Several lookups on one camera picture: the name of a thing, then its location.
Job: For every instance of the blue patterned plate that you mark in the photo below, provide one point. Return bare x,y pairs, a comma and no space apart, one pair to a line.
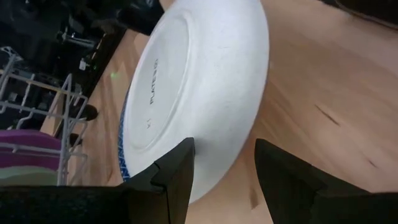
122,140

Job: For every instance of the white plate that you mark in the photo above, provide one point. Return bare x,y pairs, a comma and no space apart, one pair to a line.
202,77

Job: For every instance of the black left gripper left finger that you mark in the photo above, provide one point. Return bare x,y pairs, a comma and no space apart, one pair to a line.
168,186

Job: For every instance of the sage green plate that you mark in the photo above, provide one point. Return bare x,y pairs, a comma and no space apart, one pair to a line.
28,175

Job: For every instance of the purple plate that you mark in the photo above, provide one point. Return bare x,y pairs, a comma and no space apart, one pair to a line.
31,140

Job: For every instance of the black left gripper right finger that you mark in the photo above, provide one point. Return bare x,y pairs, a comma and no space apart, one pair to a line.
295,193

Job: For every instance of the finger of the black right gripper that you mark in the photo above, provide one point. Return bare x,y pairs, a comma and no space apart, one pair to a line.
141,15

